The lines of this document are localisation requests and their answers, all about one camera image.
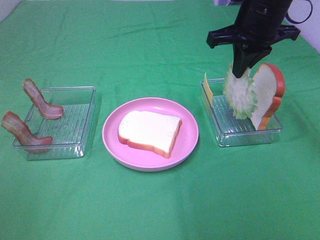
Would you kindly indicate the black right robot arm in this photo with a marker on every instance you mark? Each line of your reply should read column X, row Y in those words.
column 260, row 11

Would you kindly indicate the right clear plastic tray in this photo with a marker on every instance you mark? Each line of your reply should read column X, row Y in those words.
column 229, row 131

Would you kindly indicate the bread slice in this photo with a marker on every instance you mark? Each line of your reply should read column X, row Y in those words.
column 269, row 88
column 149, row 131

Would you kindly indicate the pink round plate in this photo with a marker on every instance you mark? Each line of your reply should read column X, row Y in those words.
column 147, row 161

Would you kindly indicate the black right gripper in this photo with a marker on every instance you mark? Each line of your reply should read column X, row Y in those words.
column 251, row 42

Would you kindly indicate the clear plastic tray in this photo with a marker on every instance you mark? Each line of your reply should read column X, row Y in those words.
column 229, row 131
column 71, row 134

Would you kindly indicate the yellow cheese slice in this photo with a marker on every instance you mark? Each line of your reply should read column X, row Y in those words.
column 208, row 90

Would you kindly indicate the left clear plastic tray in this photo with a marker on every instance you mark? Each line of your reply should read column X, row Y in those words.
column 71, row 134

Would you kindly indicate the green lettuce leaf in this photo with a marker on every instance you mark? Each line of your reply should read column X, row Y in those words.
column 240, row 93

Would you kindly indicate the bacon strip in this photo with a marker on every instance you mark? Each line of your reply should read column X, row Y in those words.
column 47, row 110
column 13, row 124

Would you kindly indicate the green tablecloth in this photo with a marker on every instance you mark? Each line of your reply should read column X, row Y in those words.
column 131, row 50

